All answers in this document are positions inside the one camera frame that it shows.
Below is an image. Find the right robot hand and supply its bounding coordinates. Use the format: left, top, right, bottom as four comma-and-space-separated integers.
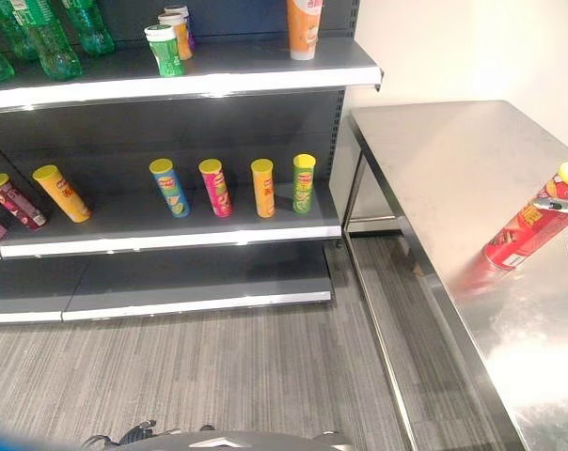
531, 194, 568, 270

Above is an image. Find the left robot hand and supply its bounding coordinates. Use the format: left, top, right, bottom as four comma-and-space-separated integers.
80, 419, 219, 448

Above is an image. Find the red chip can yellow lid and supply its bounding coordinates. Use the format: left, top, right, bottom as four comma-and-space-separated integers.
481, 161, 568, 272

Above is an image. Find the stainless steel table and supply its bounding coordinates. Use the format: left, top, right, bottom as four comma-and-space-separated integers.
328, 99, 568, 451

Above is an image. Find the grey robot torso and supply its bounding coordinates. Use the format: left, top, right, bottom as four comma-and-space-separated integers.
119, 428, 355, 451

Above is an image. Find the grey shelf board white edge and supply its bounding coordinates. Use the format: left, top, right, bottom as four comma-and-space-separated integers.
0, 35, 387, 117
61, 242, 335, 323
0, 258, 93, 326
0, 183, 344, 260

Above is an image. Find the blue chip can yellow lid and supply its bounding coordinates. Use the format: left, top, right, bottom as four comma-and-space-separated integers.
148, 158, 192, 219

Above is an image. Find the green chip can yellow lid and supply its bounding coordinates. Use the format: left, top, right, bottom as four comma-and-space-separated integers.
292, 153, 318, 215

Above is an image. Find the purple chip can yellow lid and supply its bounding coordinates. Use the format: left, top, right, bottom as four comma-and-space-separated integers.
0, 173, 49, 231

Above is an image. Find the pink chip can yellow lid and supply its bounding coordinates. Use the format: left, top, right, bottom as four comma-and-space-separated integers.
197, 158, 233, 219

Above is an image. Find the orange chip can yellow lid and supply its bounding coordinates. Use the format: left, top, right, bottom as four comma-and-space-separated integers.
250, 158, 276, 219

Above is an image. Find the dark perforated shelf back panel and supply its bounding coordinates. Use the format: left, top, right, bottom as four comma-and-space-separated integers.
0, 0, 363, 222

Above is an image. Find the tall orange cup white base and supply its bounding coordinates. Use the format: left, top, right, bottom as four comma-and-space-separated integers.
286, 0, 324, 61

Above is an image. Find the green cup white lid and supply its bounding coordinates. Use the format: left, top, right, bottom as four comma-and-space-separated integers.
143, 23, 187, 78

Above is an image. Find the orange cup white lid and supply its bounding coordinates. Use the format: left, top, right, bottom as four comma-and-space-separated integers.
157, 12, 195, 62

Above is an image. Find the purple cup white lid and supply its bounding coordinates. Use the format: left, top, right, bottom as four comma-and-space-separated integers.
164, 4, 197, 51

